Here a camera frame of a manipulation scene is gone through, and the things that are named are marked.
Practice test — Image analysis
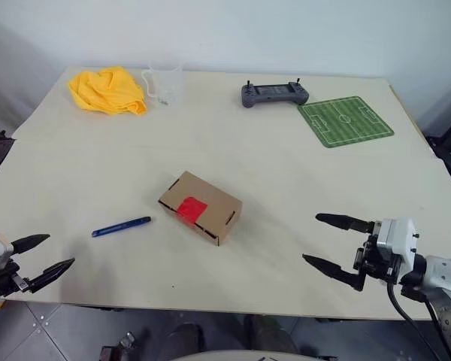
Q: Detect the clear plastic measuring cup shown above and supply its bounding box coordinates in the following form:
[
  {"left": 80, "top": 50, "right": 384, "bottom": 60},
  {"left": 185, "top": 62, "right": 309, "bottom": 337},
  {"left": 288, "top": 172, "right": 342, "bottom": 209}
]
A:
[{"left": 141, "top": 62, "right": 185, "bottom": 107}]

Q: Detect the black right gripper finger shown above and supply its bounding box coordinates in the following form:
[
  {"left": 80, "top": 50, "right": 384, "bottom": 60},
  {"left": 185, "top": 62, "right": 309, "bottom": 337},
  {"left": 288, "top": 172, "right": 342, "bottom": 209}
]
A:
[
  {"left": 302, "top": 253, "right": 364, "bottom": 291},
  {"left": 315, "top": 213, "right": 367, "bottom": 232}
]

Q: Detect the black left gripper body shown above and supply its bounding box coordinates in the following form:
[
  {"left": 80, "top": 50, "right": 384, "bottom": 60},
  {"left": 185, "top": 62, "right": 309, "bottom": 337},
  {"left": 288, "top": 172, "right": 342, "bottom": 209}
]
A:
[{"left": 0, "top": 261, "right": 35, "bottom": 300}]

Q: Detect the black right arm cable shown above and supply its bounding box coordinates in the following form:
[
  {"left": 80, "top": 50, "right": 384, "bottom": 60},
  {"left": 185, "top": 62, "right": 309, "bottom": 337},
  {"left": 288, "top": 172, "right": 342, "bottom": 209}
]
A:
[{"left": 386, "top": 280, "right": 451, "bottom": 361}]

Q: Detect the dark metal floor object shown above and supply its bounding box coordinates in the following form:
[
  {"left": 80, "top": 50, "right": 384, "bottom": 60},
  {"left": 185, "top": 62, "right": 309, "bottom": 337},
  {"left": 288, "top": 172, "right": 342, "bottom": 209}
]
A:
[{"left": 99, "top": 329, "right": 151, "bottom": 361}]

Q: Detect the blue utility knife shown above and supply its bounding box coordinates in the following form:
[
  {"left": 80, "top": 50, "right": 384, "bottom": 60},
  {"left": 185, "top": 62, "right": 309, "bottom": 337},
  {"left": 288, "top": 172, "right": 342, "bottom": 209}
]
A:
[{"left": 91, "top": 216, "right": 153, "bottom": 238}]

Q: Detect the brown cardboard box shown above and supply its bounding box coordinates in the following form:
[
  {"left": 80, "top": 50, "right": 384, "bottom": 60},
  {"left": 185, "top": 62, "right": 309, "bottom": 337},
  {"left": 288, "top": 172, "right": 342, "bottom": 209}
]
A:
[{"left": 157, "top": 171, "right": 244, "bottom": 247}]

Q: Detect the green football field mat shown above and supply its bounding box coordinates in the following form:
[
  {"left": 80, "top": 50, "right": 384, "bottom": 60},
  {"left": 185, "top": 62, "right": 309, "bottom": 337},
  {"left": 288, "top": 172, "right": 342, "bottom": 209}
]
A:
[{"left": 297, "top": 96, "right": 395, "bottom": 150}]

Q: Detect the white rounded robot torso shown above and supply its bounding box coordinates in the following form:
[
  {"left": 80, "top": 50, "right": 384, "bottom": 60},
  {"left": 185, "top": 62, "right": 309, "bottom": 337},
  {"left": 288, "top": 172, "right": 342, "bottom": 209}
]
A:
[{"left": 180, "top": 348, "right": 339, "bottom": 361}]

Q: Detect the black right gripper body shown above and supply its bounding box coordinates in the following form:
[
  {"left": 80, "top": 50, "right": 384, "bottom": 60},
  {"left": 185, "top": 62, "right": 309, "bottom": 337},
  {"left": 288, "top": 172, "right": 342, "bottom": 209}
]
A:
[{"left": 354, "top": 220, "right": 403, "bottom": 283}]

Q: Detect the grey handheld remote controller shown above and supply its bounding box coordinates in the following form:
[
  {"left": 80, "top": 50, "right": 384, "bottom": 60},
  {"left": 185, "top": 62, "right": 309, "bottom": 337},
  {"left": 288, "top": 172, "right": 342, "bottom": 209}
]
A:
[{"left": 241, "top": 77, "right": 310, "bottom": 109}]

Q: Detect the red tape patch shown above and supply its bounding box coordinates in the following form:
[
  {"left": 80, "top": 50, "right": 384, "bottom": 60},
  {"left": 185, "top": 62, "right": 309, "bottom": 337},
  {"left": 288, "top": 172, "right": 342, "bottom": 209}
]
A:
[{"left": 176, "top": 196, "right": 208, "bottom": 226}]

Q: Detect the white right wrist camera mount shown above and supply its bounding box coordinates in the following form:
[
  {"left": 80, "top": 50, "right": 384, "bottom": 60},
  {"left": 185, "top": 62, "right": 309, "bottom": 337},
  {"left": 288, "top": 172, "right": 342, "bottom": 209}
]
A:
[{"left": 375, "top": 217, "right": 422, "bottom": 265}]

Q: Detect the yellow cloth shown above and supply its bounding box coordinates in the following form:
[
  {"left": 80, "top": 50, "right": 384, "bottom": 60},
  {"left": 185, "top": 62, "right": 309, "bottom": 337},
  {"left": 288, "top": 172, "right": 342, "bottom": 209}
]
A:
[{"left": 67, "top": 66, "right": 148, "bottom": 117}]

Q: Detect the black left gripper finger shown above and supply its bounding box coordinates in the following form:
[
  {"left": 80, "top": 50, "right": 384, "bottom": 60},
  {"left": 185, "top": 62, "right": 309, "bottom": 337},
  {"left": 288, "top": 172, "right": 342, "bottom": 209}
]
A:
[
  {"left": 24, "top": 257, "right": 76, "bottom": 295},
  {"left": 11, "top": 233, "right": 51, "bottom": 256}
]

